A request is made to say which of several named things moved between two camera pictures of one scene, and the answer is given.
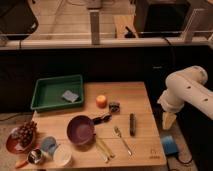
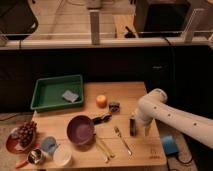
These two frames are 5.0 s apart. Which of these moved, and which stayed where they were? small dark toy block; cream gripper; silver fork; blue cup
Moved: cream gripper
Stayed: blue cup; silver fork; small dark toy block
